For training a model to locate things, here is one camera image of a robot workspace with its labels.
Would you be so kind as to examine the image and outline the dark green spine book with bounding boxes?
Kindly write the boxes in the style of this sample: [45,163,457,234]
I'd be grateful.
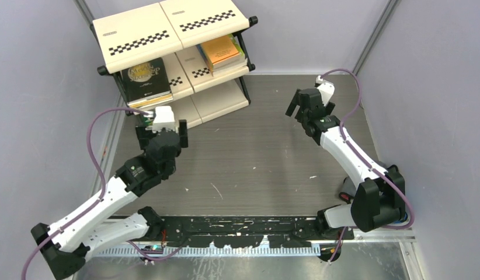
[141,114,154,127]

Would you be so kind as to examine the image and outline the yellow book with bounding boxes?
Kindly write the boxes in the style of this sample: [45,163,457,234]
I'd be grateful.
[127,94,173,110]

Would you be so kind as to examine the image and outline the black Moon Sixpence book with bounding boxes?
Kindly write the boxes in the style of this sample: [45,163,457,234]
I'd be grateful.
[120,58,171,108]

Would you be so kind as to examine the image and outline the light green spine book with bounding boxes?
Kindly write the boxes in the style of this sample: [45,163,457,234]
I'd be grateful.
[197,34,248,76]

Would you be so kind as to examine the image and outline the cream three-tier shelf rack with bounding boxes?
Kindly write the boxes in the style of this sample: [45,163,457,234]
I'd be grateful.
[90,1,258,127]

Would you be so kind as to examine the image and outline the orange spine book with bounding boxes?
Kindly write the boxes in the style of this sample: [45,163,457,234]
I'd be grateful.
[197,34,242,68]

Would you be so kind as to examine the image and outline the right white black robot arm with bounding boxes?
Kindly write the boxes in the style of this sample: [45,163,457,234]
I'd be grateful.
[286,88,412,240]

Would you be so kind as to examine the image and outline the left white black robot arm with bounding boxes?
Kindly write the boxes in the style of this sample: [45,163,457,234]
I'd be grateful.
[30,120,188,279]

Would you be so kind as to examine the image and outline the grey cloth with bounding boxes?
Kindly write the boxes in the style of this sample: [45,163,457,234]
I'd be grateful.
[338,161,398,199]

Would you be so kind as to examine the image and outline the red black scissors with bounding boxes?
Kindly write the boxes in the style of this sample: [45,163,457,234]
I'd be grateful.
[338,192,353,204]

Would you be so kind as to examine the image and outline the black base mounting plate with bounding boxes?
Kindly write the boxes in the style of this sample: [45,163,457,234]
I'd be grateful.
[137,216,354,261]

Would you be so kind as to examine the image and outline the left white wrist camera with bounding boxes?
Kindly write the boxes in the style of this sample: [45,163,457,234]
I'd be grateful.
[145,106,176,133]

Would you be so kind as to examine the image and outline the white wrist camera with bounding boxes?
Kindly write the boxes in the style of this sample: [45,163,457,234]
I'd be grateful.
[145,106,176,133]
[315,75,335,106]

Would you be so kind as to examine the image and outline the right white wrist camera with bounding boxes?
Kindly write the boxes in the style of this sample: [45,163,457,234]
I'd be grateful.
[315,75,335,106]

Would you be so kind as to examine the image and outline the aluminium rail frame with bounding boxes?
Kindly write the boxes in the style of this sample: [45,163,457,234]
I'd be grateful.
[74,216,423,279]

